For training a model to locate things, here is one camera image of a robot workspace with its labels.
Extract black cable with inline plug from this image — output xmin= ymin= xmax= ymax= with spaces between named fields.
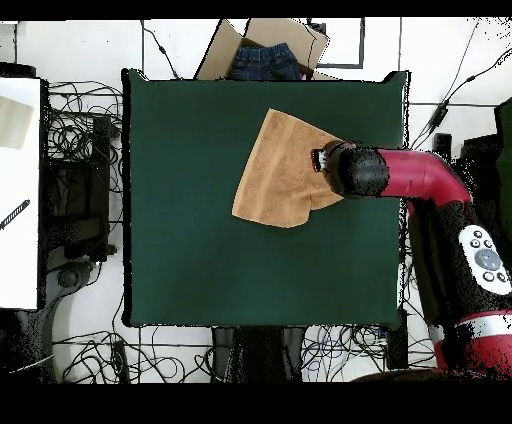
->
xmin=140 ymin=19 xmax=182 ymax=80

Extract grey office chair base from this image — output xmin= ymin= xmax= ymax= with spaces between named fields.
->
xmin=15 ymin=258 xmax=99 ymax=383

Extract peach terry towel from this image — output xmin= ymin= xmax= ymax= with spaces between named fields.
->
xmin=231 ymin=108 xmax=349 ymax=229

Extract brown cardboard box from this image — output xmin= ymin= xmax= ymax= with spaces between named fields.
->
xmin=193 ymin=17 xmax=341 ymax=82

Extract black cable power adaptor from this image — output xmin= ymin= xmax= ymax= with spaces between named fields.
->
xmin=425 ymin=97 xmax=448 ymax=131

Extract blue denim jeans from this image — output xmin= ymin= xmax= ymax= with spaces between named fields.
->
xmin=228 ymin=42 xmax=303 ymax=82

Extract black flat panel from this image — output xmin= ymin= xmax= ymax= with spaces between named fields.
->
xmin=459 ymin=135 xmax=501 ymax=193

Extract black power strip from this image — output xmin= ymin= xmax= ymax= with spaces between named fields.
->
xmin=111 ymin=339 xmax=131 ymax=383

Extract white side table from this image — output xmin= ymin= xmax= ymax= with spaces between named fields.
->
xmin=0 ymin=77 xmax=42 ymax=311

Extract black striped tool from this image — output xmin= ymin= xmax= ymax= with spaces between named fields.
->
xmin=0 ymin=198 xmax=32 ymax=231

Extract dark green table cloth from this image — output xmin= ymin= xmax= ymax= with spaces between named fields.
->
xmin=121 ymin=68 xmax=411 ymax=328

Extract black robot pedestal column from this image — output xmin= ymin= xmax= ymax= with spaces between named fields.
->
xmin=211 ymin=326 xmax=306 ymax=383

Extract black equipment rack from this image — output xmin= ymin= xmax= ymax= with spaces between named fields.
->
xmin=39 ymin=115 xmax=118 ymax=273

